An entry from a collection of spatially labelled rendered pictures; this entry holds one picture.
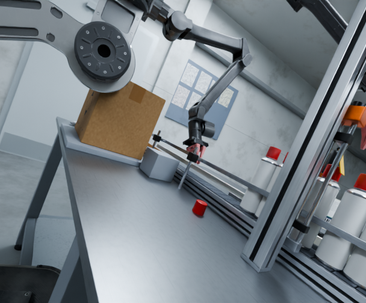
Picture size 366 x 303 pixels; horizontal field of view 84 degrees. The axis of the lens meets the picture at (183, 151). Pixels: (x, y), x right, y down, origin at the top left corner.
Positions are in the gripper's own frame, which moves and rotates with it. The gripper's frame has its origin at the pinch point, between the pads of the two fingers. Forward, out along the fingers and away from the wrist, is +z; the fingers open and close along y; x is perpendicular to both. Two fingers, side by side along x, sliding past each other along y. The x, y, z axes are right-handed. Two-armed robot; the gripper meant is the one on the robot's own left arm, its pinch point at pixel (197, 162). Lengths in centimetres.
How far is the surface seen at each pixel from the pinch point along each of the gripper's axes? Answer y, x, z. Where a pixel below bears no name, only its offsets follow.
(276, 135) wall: 328, 79, -173
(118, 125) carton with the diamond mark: -31.7, 8.7, -9.8
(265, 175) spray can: -2.7, -28.4, 15.1
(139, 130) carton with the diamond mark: -23.6, 7.8, -10.4
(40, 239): -36, 83, 24
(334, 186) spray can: -1.8, -42.9, 22.0
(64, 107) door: -29, 196, -138
